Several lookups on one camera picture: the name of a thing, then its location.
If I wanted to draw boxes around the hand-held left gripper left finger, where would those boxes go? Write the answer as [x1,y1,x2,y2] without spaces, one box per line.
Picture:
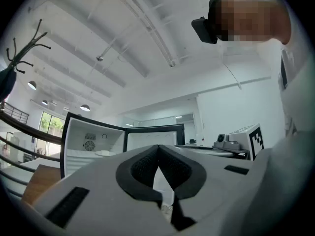
[32,144,178,236]

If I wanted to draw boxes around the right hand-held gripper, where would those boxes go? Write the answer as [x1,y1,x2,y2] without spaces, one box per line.
[175,123,265,161]

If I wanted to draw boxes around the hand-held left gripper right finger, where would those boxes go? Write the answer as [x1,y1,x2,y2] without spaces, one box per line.
[157,144,266,236]

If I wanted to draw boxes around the glass window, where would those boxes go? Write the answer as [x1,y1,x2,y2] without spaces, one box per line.
[39,111,66,157]

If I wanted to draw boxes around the black metal railing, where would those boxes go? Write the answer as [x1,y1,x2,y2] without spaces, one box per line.
[0,102,64,199]

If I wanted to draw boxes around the person's white shirt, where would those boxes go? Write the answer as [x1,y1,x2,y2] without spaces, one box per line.
[255,38,315,162]

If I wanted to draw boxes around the dark hanging garment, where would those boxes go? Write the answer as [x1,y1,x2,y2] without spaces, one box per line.
[0,66,18,103]

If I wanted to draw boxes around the person's head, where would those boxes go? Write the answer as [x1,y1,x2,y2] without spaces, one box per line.
[208,0,292,45]

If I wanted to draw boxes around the black coat rack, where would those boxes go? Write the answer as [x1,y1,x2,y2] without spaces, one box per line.
[6,18,52,75]

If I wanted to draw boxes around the black harness strap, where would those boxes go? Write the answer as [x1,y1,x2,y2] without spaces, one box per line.
[280,55,288,89]

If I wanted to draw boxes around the black head-mounted camera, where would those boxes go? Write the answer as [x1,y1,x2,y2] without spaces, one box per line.
[191,16,219,45]

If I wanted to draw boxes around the white ceiling light rail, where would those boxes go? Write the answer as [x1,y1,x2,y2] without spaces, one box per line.
[108,0,176,68]

